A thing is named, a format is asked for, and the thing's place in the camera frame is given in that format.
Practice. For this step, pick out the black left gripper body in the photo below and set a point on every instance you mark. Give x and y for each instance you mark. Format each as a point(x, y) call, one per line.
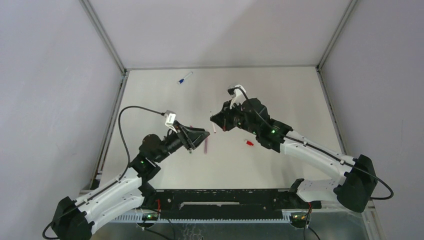
point(185, 136)

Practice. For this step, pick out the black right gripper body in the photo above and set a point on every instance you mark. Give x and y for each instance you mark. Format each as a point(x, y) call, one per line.
point(233, 116)

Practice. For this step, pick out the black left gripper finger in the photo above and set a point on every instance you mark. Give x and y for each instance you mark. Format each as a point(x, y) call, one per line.
point(199, 138)
point(191, 131)

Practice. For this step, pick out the pink highlighter pen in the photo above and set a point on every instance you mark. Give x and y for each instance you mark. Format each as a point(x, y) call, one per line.
point(205, 151)

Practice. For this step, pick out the white pen blue end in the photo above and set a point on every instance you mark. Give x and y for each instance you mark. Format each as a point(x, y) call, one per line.
point(187, 75)

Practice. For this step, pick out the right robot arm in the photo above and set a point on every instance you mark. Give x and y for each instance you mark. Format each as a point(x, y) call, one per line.
point(351, 181)

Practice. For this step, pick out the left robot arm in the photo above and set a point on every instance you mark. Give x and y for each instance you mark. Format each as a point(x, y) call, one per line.
point(80, 218)

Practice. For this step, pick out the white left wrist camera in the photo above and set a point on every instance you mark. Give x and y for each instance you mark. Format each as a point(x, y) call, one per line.
point(170, 117)

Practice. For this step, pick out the aluminium frame rail left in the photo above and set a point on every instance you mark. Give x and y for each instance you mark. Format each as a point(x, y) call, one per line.
point(111, 76)

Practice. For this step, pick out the aluminium frame rail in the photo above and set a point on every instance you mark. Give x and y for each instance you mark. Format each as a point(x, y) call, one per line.
point(111, 76)
point(328, 84)

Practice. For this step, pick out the grey cable duct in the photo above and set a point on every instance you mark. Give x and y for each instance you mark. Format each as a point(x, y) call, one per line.
point(280, 216)

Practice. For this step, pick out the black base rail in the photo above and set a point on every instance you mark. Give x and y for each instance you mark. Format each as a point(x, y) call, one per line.
point(213, 201)

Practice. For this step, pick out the aluminium frame rail right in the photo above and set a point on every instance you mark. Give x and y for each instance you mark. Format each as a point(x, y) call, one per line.
point(328, 84)

